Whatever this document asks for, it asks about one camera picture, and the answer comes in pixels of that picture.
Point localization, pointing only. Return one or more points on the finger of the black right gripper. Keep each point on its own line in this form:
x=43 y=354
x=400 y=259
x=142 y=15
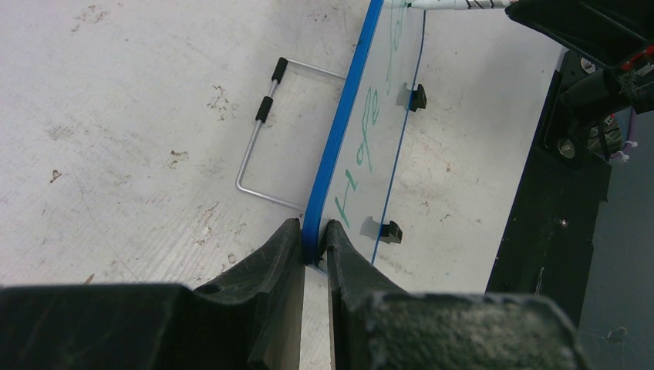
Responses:
x=611 y=34

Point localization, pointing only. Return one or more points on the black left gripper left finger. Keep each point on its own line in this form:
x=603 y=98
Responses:
x=249 y=317

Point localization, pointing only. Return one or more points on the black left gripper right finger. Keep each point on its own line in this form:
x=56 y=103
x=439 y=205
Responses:
x=375 y=324

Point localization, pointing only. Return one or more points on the blue framed whiteboard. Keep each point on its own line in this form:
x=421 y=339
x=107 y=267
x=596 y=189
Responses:
x=356 y=171

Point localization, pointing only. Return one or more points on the white whiteboard marker pen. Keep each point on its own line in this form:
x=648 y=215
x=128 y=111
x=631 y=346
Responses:
x=437 y=5

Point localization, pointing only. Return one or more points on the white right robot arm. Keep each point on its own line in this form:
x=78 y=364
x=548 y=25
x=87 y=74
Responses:
x=585 y=95

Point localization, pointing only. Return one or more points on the black whiteboard foot left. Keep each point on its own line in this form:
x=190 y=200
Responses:
x=390 y=233

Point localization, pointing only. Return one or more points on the black whiteboard foot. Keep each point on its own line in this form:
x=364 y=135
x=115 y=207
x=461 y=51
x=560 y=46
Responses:
x=418 y=98
x=390 y=233

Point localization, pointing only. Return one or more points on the black whiteboard foot right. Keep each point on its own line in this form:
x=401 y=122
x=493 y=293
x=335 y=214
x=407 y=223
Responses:
x=418 y=98

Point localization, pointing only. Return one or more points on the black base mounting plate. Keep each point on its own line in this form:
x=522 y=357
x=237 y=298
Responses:
x=547 y=246

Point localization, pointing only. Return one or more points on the metal wire whiteboard stand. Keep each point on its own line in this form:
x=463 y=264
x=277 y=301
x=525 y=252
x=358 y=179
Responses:
x=291 y=126

